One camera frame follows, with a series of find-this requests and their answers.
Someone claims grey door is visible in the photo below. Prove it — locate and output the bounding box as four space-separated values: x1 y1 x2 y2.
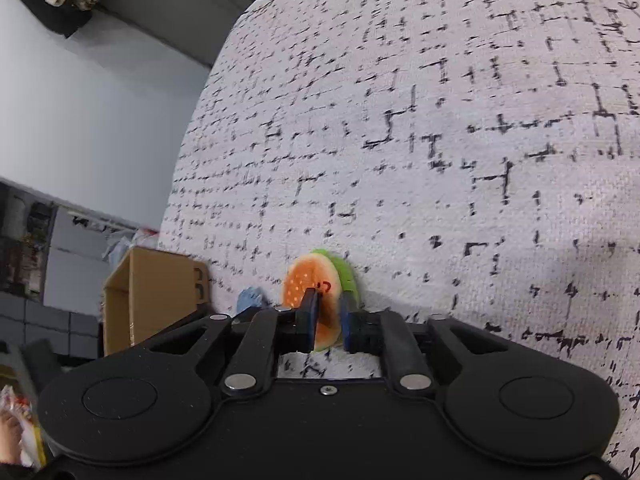
90 0 282 69

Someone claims white black patterned bed blanket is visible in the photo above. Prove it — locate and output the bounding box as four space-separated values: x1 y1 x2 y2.
157 0 640 480

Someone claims dark shelf unit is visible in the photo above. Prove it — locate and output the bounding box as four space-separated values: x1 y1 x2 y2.
0 181 57 303

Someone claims colourful printed packet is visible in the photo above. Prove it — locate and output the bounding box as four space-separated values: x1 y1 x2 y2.
0 345 49 469

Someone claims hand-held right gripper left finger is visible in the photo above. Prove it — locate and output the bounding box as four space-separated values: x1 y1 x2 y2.
131 290 322 402

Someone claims cardboard box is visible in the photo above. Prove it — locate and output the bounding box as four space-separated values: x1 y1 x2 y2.
102 247 211 359

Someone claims white cabinet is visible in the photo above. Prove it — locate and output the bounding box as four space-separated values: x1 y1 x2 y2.
44 204 136 312

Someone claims watermelon slice toy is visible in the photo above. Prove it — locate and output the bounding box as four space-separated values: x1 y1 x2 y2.
282 248 359 354

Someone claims red white plastic bag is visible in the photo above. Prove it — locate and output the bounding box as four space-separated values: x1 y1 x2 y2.
103 228 161 263

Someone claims light blue plush toy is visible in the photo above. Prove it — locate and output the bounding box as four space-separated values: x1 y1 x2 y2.
235 287 274 315

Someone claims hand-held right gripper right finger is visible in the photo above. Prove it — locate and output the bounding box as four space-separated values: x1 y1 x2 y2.
339 292 532 402

